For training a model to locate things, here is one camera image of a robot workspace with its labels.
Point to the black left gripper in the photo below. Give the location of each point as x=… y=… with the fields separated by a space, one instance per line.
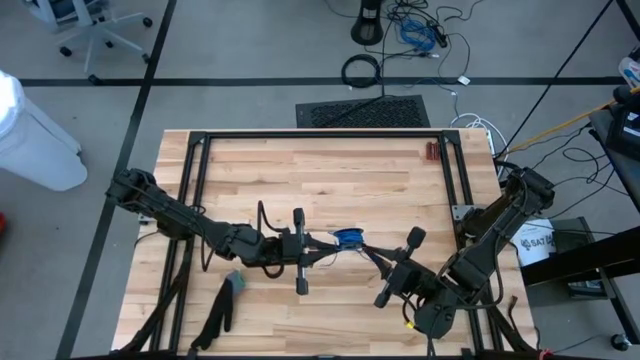
x=285 y=250

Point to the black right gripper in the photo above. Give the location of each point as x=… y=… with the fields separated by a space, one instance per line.
x=410 y=277

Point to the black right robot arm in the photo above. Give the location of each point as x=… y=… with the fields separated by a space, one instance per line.
x=490 y=240

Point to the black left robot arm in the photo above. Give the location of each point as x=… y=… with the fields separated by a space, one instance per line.
x=180 y=217

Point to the small red block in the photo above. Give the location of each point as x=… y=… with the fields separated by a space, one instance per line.
x=433 y=151

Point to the black perforated floor mat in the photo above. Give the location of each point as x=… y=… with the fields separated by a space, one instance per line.
x=360 y=114

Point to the white power strip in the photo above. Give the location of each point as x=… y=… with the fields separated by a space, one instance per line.
x=490 y=142

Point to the black side table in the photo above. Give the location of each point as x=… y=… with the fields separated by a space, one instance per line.
x=575 y=257

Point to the small white adapter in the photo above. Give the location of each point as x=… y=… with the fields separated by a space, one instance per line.
x=463 y=80

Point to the black cylindrical bin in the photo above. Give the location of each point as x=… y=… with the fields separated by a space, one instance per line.
x=367 y=30

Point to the black power strip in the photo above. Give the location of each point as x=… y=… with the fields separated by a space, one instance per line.
x=440 y=36

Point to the grey side table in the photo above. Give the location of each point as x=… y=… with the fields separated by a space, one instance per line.
x=620 y=180

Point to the black slanted pole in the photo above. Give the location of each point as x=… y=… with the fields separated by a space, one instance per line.
x=555 y=78

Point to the black round foot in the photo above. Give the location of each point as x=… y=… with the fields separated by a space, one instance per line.
x=621 y=342

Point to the black equipment case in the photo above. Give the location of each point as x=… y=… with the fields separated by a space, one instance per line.
x=625 y=135

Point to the white trash bin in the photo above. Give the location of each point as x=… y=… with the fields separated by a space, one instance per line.
x=35 y=145

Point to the person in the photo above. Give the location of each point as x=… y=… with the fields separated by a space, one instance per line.
x=631 y=70

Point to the white blue office chair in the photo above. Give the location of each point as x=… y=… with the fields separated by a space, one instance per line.
x=97 y=30

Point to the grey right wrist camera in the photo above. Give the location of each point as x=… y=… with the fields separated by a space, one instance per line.
x=435 y=315

